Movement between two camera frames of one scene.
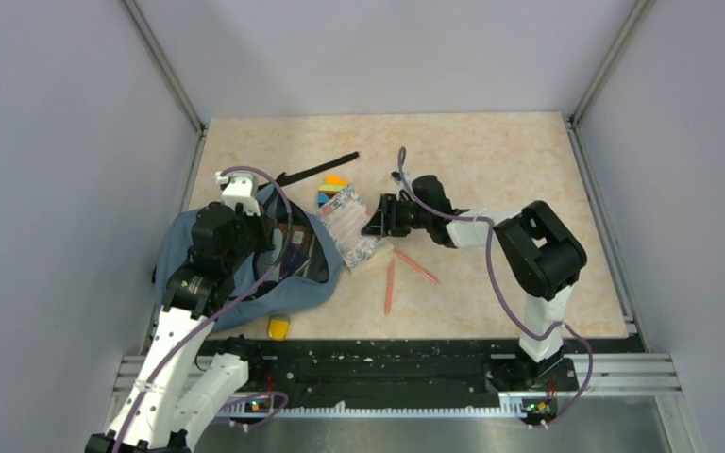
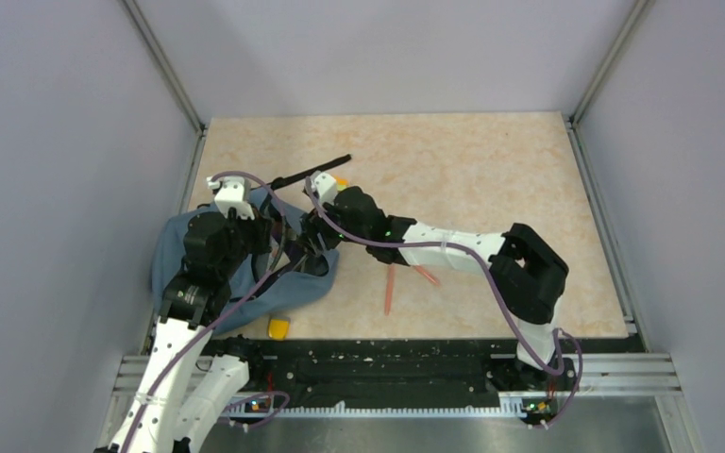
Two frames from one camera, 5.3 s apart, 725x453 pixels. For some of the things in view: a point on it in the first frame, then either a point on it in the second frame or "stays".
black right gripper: (384, 222) -> (312, 225)
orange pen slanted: (409, 260) stays
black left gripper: (266, 226) stays
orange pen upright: (390, 285) stays
